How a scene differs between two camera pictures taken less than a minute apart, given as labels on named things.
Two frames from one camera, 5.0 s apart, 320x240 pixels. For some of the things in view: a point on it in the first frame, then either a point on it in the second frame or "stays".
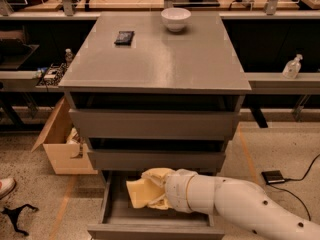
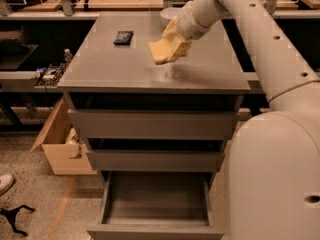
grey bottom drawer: x=120 y=220 stays
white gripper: x=176 y=189 to x=189 y=24
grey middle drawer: x=147 y=159 stays
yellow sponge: x=143 y=191 to x=160 y=49
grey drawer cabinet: x=154 y=89 stays
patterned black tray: x=52 y=75 stays
